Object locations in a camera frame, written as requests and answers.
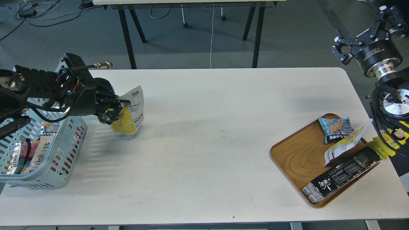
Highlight long black snack package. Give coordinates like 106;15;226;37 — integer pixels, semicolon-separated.
301;147;382;203

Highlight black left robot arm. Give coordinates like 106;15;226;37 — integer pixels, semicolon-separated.
1;53;130;139

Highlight blue snack bag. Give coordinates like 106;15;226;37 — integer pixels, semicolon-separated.
318;117;353;144

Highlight white hanging cable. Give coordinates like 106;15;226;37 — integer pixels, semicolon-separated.
210;6;215;69

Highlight floor cables and adapter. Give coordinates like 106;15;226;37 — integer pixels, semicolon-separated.
0;0;96;40

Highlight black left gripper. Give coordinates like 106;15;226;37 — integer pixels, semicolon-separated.
70;78;131;124

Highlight light blue plastic basket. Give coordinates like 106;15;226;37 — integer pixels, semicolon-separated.
1;110;87;188

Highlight snack packs inside basket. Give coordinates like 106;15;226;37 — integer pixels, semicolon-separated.
5;122;61;174

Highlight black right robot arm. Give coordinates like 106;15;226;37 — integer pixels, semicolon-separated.
331;5;409;157

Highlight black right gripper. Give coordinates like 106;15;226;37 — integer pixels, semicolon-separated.
331;5;408;78

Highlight black legged background table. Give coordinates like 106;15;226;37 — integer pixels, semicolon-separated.
93;0;287;69

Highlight wooden tray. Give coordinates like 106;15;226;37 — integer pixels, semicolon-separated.
270;119;379;208

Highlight yellow cartoon face snack bag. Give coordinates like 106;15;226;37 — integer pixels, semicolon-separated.
367;127;409;160

